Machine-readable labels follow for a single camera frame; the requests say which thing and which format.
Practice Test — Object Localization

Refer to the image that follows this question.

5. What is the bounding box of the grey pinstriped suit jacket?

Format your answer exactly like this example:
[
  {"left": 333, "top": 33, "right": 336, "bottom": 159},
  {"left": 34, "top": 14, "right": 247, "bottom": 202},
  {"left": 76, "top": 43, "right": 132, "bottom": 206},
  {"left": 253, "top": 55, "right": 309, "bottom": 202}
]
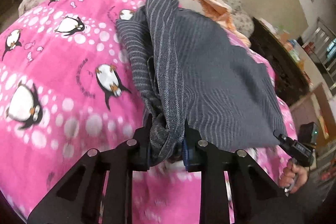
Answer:
[{"left": 116, "top": 0, "right": 286, "bottom": 165}]

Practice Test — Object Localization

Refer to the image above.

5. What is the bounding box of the person's right hand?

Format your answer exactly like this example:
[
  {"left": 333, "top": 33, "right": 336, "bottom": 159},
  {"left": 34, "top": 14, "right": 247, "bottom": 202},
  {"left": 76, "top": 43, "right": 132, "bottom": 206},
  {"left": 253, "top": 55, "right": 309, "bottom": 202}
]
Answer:
[{"left": 278, "top": 159, "right": 308, "bottom": 193}]

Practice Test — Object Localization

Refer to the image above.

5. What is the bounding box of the brown wooden cabinet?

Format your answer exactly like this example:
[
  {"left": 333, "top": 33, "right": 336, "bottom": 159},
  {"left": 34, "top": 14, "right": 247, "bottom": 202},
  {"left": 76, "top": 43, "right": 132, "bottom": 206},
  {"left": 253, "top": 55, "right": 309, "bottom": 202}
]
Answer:
[{"left": 289, "top": 83, "right": 335, "bottom": 146}]

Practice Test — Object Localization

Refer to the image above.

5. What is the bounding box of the dark wooden nightstand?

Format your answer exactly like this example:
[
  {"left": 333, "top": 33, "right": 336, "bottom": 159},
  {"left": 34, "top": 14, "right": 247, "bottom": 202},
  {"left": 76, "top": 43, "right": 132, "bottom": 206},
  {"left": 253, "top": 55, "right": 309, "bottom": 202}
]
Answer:
[{"left": 249, "top": 18, "right": 309, "bottom": 106}]

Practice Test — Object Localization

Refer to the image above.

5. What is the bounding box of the pink penguin blanket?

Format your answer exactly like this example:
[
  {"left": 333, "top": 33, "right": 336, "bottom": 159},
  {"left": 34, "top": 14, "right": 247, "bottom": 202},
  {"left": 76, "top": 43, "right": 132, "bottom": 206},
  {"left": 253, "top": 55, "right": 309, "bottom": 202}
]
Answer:
[{"left": 0, "top": 0, "right": 299, "bottom": 224}]

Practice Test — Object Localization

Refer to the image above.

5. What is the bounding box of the metal stair railing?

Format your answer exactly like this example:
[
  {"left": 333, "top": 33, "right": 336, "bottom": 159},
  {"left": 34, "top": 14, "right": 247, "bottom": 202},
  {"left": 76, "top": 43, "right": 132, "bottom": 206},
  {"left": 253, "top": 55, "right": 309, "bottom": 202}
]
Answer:
[{"left": 302, "top": 17, "right": 336, "bottom": 96}]

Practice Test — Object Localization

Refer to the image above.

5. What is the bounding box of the orange cloth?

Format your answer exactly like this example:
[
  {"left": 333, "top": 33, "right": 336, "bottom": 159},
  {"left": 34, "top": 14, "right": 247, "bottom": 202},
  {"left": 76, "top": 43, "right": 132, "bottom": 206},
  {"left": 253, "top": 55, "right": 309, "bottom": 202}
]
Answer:
[{"left": 193, "top": 0, "right": 251, "bottom": 48}]

